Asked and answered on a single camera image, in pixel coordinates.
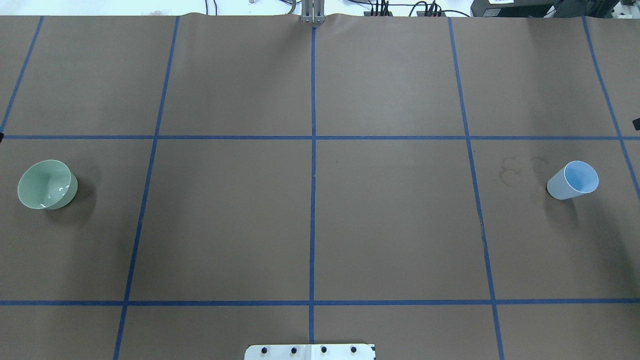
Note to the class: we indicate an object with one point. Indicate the black box with label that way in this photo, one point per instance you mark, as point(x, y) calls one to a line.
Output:
point(511, 8)

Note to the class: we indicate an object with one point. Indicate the aluminium frame post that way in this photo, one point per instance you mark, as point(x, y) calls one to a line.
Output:
point(312, 11)

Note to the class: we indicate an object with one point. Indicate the white central pedestal column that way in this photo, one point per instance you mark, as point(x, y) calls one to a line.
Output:
point(331, 351)

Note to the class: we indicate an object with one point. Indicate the light green bowl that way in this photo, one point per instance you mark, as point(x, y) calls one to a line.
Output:
point(47, 185)

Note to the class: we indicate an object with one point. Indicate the black orange usb hub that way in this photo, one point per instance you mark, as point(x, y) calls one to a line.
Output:
point(421, 8)

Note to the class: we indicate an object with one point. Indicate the light blue plastic cup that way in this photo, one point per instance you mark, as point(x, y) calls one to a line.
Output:
point(576, 178)

